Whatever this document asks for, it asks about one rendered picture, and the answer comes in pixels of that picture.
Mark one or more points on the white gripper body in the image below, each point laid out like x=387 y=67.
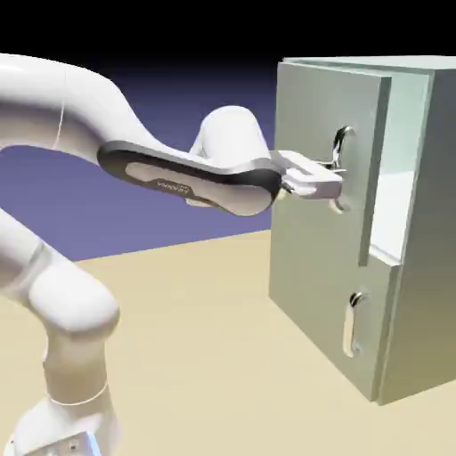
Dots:
x=310 y=175

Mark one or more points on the tall pale green cabinet door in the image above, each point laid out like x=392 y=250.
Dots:
x=313 y=242

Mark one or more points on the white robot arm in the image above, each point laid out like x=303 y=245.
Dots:
x=85 y=107

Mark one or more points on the pale green cabinet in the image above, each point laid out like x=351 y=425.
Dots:
x=420 y=249

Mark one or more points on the short pale green cabinet door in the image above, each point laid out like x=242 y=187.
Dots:
x=381 y=331

